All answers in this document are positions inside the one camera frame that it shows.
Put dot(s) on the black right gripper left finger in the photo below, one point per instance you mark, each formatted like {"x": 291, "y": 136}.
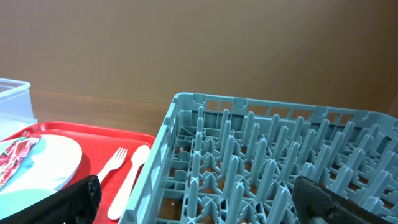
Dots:
{"x": 78, "y": 204}

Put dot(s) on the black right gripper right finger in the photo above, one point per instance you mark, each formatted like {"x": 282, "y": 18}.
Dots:
{"x": 339, "y": 205}

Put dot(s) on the light blue plate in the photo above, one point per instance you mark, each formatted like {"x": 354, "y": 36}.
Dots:
{"x": 50, "y": 164}

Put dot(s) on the red snack wrapper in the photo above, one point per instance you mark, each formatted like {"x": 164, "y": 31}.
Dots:
{"x": 12, "y": 157}

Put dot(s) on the green bowl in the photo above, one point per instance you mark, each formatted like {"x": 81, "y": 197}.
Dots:
{"x": 17, "y": 200}

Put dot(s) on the grey dishwasher rack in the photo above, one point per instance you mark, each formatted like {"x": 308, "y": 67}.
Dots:
{"x": 235, "y": 160}

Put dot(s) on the white plastic fork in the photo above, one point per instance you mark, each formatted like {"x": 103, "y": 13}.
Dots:
{"x": 114, "y": 163}

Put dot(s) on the red plastic tray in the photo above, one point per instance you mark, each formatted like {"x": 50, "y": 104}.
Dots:
{"x": 97, "y": 145}

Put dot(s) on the white plastic spoon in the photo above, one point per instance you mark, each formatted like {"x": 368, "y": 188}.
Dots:
{"x": 121, "y": 199}

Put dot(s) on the clear plastic bin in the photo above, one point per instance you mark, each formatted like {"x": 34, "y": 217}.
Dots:
{"x": 16, "y": 107}

